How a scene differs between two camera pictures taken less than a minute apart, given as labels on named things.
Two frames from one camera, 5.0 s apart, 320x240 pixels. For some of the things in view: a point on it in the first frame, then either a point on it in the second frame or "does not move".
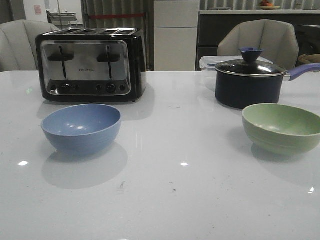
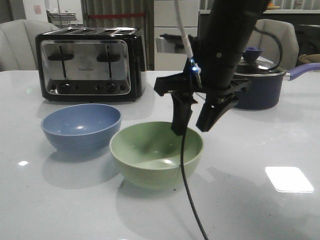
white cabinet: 176,26 does not move
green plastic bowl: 281,129 to 147,155
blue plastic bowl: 82,129 does not move
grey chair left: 18,46 does not move
